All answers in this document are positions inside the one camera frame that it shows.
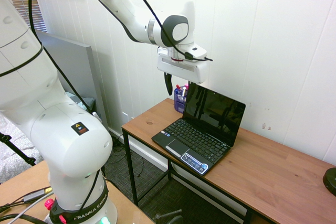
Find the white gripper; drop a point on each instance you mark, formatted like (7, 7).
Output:
(181, 70)

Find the black laptop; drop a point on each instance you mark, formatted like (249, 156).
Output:
(199, 142)

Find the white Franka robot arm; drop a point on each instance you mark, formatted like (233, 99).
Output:
(65, 129)

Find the red white marker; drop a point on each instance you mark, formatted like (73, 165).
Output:
(178, 87)

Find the purple mesh desk organizer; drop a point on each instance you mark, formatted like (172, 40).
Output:
(179, 103)

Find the teal pillow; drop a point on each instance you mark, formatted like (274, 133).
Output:
(86, 102)

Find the grey flat panel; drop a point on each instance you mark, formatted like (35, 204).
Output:
(73, 64)

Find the black tripod leg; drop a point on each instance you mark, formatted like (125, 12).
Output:
(15, 150)

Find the black desk lamp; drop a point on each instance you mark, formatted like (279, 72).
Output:
(331, 179)

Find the white patterned quilt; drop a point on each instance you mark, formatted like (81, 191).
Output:
(13, 161)

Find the light wooden robot table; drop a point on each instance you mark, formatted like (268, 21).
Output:
(15, 190)

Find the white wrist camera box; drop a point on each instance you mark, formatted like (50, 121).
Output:
(197, 51)

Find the wooden desk black frame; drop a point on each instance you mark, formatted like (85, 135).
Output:
(262, 161)

